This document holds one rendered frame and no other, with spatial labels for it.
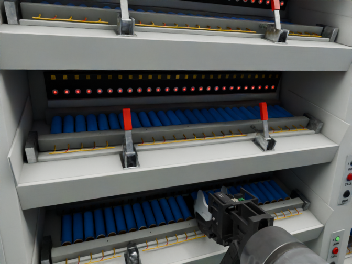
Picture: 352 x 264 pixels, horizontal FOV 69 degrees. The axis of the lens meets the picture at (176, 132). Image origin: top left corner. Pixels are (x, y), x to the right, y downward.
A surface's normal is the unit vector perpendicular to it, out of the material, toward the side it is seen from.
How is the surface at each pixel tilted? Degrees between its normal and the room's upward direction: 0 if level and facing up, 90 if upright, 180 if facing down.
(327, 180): 90
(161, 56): 107
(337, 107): 90
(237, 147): 17
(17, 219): 90
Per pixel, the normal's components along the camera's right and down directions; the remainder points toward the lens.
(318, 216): -0.94, 0.07
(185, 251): 0.11, -0.86
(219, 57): 0.32, 0.51
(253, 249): -0.77, -0.51
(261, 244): -0.59, -0.72
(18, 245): 0.34, 0.25
